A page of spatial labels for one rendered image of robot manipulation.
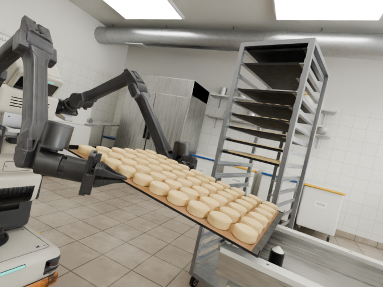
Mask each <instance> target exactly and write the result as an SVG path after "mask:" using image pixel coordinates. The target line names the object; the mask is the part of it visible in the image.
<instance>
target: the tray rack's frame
mask: <svg viewBox="0 0 383 287"><path fill-rule="evenodd" d="M309 41H310V38H300V39H285V40H269V41H260V42H245V45H244V47H245V48H246V50H270V49H282V48H306V47H308V43H309ZM313 53H314V56H315V58H316V60H317V62H318V64H319V66H320V69H321V71H322V73H323V75H324V81H323V86H322V89H321V93H320V97H319V102H318V105H317V110H316V114H315V119H314V122H313V126H312V130H311V135H310V138H309V143H308V147H307V152H306V155H305V159H304V164H303V168H302V171H301V176H300V181H299V185H298V189H297V192H296V197H295V201H294V206H293V209H292V214H291V218H290V222H289V226H288V227H289V228H290V229H293V226H294V221H295V217H296V213H297V210H298V205H299V200H300V196H301V192H302V189H303V184H304V180H305V175H306V172H307V167H308V163H309V159H310V156H311V151H312V147H313V142H314V139H315V134H316V130H317V126H318V123H319V118H320V113H321V109H322V106H323V101H324V97H325V93H326V90H327V85H328V80H329V76H330V73H329V70H328V68H327V65H326V63H325V60H324V58H323V55H322V53H321V50H320V47H319V44H318V42H317V40H316V44H315V49H314V52H313ZM258 141H259V138H257V137H255V139H254V143H256V144H257V143H258ZM256 149H257V147H252V151H251V153H253V154H255V153H256ZM280 155H281V153H280V152H278V153H277V156H276V160H280ZM277 169H278V167H276V166H274V170H273V173H272V178H271V180H275V177H276V172H277ZM251 170H252V167H248V169H247V173H251ZM273 186H274V181H271V183H270V188H269V191H268V194H272V189H273ZM270 198H271V196H269V195H267V200H266V201H268V202H270ZM218 257H219V255H216V256H214V257H213V258H211V259H209V260H207V261H205V262H204V263H202V264H200V265H198V266H196V268H195V271H194V272H193V274H192V276H193V277H194V278H195V283H194V284H196V283H197V282H198V281H200V282H201V283H203V284H204V285H206V286H207V287H217V286H218V281H219V276H218V275H217V274H215V270H216V266H217V262H218Z"/></svg>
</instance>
